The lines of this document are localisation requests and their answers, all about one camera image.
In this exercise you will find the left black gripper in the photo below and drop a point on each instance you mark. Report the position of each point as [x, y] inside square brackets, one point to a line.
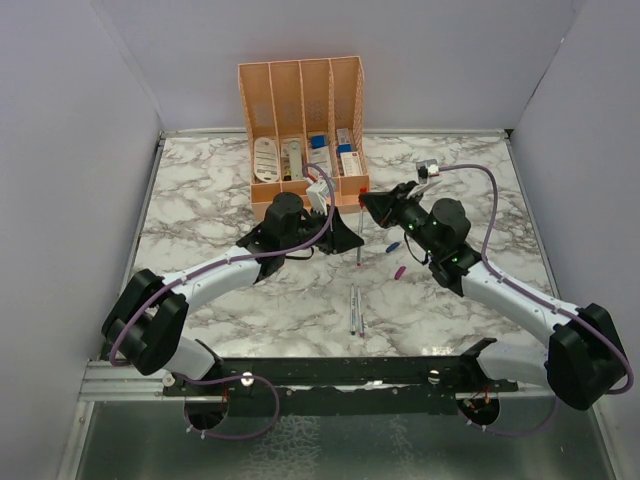
[343, 238]

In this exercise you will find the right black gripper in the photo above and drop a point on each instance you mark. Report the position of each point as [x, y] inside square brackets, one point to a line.
[380, 204]

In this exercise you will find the red whiteboard marker pen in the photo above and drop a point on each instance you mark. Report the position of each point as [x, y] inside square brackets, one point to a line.
[359, 232]

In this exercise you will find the blue pen cap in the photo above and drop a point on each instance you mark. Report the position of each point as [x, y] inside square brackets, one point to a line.
[392, 247]

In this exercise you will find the blue whiteboard marker pen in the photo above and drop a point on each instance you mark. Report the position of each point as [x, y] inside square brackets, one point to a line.
[353, 312]

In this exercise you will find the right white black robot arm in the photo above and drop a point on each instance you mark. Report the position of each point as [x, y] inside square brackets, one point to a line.
[585, 356]

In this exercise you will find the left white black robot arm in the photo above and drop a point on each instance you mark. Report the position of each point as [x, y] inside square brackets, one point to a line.
[146, 323]

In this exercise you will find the purple pen cap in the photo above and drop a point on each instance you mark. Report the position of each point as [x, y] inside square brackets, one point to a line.
[399, 272]

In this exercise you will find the purple whiteboard marker pen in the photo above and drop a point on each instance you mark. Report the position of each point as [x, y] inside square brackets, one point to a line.
[359, 314]

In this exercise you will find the white red box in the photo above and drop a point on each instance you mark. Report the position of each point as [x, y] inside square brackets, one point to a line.
[347, 153]

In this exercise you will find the white blue box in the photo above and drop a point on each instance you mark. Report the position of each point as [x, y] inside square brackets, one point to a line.
[319, 151]

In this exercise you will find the grey stapler tool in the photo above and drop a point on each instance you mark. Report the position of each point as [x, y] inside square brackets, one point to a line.
[295, 160]

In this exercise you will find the white oval package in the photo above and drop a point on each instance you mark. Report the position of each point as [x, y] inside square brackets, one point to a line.
[265, 160]

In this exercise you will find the peach desk organizer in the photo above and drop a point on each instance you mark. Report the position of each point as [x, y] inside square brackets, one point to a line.
[304, 111]

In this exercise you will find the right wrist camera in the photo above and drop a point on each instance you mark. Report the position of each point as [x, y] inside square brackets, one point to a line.
[428, 174]

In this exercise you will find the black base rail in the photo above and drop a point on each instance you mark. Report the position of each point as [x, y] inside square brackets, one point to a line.
[342, 386]

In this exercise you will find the aluminium frame rail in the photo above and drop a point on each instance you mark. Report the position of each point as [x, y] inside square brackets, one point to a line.
[103, 382]

